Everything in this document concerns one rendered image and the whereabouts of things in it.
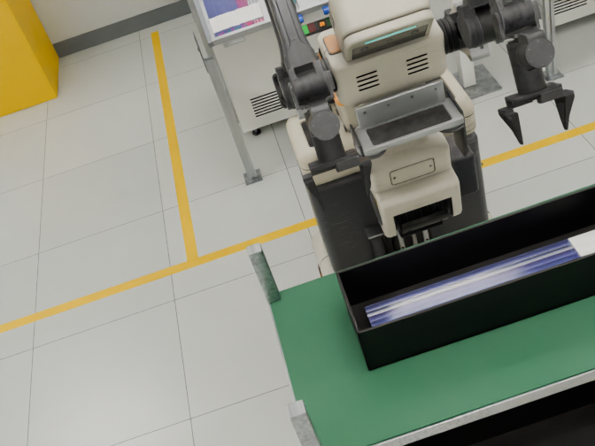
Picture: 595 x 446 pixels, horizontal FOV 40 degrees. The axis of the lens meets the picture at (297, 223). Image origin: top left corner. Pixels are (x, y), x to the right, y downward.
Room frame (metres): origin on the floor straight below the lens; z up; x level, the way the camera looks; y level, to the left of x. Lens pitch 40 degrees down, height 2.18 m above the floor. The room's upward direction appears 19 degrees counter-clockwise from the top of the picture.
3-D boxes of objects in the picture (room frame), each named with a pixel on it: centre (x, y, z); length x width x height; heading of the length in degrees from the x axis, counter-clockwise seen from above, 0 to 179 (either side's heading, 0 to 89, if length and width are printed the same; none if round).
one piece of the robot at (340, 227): (1.99, -0.33, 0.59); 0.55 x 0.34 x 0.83; 90
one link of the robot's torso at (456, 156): (1.74, -0.39, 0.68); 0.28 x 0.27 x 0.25; 90
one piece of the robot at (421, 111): (1.61, -0.33, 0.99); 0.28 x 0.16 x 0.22; 90
